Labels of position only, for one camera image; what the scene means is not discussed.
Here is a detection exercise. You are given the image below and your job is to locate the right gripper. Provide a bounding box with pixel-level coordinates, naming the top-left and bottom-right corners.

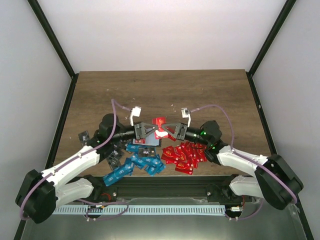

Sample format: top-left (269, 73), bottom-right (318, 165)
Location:
top-left (162, 122), bottom-right (210, 146)

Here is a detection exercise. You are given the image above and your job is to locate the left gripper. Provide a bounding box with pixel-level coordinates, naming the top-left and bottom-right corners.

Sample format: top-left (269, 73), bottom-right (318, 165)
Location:
top-left (111, 121), bottom-right (159, 143)

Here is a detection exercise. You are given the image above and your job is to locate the black card holder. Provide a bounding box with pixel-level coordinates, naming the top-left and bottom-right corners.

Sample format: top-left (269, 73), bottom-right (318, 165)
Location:
top-left (132, 133), bottom-right (162, 147)

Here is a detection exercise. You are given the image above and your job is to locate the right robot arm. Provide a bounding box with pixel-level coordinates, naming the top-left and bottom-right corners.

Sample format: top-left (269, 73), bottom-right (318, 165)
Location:
top-left (162, 120), bottom-right (304, 210)

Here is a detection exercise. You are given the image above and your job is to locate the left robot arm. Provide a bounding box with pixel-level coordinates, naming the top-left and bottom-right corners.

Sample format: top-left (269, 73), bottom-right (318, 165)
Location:
top-left (15, 113), bottom-right (159, 224)

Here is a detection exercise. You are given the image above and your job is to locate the lone red VIP card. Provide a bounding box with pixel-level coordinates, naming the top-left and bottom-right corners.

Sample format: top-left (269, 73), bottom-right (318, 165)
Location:
top-left (167, 134), bottom-right (177, 142)

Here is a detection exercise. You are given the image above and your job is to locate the red VIP card pile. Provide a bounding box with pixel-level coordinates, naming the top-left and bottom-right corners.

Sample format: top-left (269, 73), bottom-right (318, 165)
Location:
top-left (161, 141), bottom-right (207, 175)

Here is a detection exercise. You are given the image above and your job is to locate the blue VIP card pile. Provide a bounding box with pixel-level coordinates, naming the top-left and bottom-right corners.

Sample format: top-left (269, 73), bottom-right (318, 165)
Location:
top-left (102, 144), bottom-right (166, 187)

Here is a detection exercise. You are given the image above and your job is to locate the black VIP card pile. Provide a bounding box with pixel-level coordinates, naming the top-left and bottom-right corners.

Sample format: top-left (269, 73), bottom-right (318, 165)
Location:
top-left (106, 141), bottom-right (156, 170)

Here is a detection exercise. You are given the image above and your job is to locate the lone black VIP card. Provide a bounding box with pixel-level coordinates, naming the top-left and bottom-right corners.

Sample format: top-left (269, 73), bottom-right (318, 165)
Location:
top-left (78, 130), bottom-right (90, 146)

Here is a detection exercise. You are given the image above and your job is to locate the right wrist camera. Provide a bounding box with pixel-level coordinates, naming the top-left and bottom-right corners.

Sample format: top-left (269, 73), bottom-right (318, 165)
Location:
top-left (181, 107), bottom-right (191, 127)

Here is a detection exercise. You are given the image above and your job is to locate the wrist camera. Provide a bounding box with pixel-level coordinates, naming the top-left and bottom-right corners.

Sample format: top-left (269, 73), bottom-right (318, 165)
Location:
top-left (129, 106), bottom-right (142, 126)
top-left (181, 107), bottom-right (191, 127)

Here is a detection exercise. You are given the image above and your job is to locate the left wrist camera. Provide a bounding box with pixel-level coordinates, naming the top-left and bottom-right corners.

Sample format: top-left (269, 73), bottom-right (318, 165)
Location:
top-left (129, 106), bottom-right (142, 126)

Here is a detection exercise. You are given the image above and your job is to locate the white slotted cable duct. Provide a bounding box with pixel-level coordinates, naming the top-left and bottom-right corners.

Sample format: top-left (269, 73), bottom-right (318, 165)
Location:
top-left (53, 204), bottom-right (226, 216)

